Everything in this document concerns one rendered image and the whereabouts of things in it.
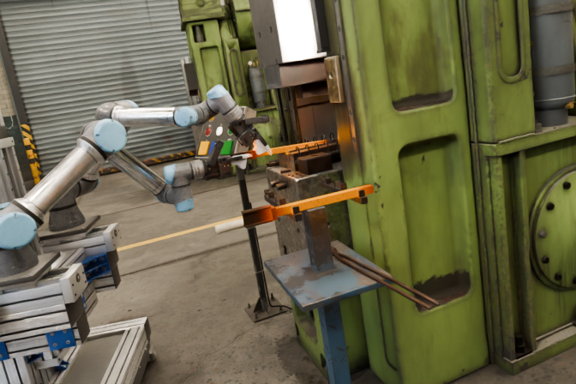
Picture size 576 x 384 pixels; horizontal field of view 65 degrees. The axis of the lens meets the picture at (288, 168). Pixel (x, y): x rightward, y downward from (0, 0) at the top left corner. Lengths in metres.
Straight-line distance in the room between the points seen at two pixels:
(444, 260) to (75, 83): 8.69
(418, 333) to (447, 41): 1.11
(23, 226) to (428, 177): 1.40
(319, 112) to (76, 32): 8.09
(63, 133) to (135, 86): 1.65
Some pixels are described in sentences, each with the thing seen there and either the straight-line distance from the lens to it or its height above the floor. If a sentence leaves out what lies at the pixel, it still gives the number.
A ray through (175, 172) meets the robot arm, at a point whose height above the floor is 1.01.
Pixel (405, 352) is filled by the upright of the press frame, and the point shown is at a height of 0.21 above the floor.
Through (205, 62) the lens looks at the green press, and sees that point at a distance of 6.91.
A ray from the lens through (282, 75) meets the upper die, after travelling 1.90.
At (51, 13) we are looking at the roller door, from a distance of 10.06.
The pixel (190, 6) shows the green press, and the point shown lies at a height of 2.50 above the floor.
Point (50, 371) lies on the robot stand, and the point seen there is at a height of 0.26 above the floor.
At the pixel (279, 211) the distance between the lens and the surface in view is 1.30.
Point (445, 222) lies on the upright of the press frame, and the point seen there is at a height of 0.65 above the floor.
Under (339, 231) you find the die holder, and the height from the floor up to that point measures 0.66.
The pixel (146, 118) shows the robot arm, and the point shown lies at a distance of 1.88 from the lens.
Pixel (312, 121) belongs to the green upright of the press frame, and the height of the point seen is 1.08.
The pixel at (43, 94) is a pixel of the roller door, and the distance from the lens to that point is 9.92.
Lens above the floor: 1.30
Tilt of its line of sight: 11 degrees down
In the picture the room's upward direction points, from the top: 9 degrees counter-clockwise
